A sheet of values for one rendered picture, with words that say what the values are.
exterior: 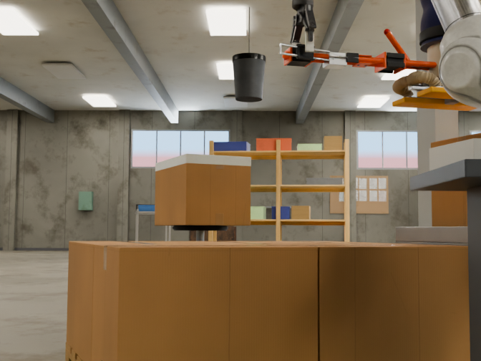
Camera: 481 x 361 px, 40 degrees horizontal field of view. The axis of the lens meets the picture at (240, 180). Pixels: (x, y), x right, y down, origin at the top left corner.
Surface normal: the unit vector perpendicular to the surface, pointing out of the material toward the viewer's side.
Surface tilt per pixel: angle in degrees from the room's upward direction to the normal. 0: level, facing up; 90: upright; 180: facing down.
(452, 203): 90
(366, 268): 90
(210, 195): 90
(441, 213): 90
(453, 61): 98
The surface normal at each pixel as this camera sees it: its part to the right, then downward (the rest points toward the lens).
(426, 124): -0.93, -0.04
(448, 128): 0.37, -0.07
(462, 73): -0.77, 0.07
